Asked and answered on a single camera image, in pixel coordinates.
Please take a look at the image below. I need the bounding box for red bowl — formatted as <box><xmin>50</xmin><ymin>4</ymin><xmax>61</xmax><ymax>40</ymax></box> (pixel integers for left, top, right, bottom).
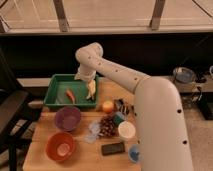
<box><xmin>45</xmin><ymin>132</ymin><xmax>75</xmax><ymax>162</ymax></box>

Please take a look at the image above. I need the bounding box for purple bowl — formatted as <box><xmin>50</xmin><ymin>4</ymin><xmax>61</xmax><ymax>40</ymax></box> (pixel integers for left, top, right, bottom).
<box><xmin>54</xmin><ymin>106</ymin><xmax>81</xmax><ymax>131</ymax></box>

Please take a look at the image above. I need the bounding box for black chair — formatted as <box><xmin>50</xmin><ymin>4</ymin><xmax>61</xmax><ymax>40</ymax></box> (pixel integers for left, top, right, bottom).
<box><xmin>0</xmin><ymin>49</ymin><xmax>41</xmax><ymax>171</ymax></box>

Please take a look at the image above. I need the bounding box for orange carrot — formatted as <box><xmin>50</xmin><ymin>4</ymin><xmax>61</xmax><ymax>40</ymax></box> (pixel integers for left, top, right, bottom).
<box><xmin>66</xmin><ymin>90</ymin><xmax>76</xmax><ymax>103</ymax></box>

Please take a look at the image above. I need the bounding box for apple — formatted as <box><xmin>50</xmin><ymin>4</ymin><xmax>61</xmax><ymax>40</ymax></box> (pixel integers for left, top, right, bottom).
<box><xmin>102</xmin><ymin>101</ymin><xmax>114</xmax><ymax>114</ymax></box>

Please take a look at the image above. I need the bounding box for blue cup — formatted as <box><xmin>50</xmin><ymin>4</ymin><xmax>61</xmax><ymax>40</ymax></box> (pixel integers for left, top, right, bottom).
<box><xmin>128</xmin><ymin>144</ymin><xmax>140</xmax><ymax>163</ymax></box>

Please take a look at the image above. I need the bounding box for pine cone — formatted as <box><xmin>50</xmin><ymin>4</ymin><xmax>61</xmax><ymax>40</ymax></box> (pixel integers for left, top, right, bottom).
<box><xmin>100</xmin><ymin>116</ymin><xmax>116</xmax><ymax>137</ymax></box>

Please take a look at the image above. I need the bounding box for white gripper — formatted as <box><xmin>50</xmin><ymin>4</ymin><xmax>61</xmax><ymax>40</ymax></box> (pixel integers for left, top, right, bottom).
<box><xmin>74</xmin><ymin>69</ymin><xmax>95</xmax><ymax>82</ymax></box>

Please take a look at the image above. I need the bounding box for yellow banana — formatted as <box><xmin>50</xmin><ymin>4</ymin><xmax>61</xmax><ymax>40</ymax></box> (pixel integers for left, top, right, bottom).
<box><xmin>86</xmin><ymin>80</ymin><xmax>96</xmax><ymax>100</ymax></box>

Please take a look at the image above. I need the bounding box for metal bowl in background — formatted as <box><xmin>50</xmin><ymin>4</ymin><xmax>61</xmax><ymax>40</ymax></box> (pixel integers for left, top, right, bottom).
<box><xmin>173</xmin><ymin>67</ymin><xmax>195</xmax><ymax>84</ymax></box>

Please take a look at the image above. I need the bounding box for white cup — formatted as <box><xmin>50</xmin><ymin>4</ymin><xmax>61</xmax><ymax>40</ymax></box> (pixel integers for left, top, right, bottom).
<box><xmin>118</xmin><ymin>121</ymin><xmax>136</xmax><ymax>140</ymax></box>

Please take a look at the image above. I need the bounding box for green round object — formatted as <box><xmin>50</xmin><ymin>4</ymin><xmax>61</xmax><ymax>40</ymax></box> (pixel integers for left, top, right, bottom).
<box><xmin>113</xmin><ymin>115</ymin><xmax>123</xmax><ymax>126</ymax></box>

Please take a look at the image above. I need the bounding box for green plastic tray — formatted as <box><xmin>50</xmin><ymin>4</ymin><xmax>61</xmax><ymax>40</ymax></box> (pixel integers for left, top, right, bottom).
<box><xmin>44</xmin><ymin>74</ymin><xmax>98</xmax><ymax>110</ymax></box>

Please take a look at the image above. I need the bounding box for dark striped object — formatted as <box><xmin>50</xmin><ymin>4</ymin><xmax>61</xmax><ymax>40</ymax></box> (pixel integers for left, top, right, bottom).
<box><xmin>114</xmin><ymin>99</ymin><xmax>134</xmax><ymax>115</ymax></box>

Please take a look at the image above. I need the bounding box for crumpled clear plastic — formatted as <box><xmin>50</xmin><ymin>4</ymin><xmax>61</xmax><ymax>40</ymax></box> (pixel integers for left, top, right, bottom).
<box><xmin>85</xmin><ymin>121</ymin><xmax>100</xmax><ymax>144</ymax></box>

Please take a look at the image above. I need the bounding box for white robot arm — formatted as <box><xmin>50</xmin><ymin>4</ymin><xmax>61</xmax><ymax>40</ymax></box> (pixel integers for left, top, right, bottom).
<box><xmin>75</xmin><ymin>43</ymin><xmax>194</xmax><ymax>171</ymax></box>

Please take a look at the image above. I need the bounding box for black phone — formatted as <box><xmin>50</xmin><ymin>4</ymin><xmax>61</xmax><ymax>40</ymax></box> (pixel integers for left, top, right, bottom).
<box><xmin>101</xmin><ymin>142</ymin><xmax>125</xmax><ymax>156</ymax></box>

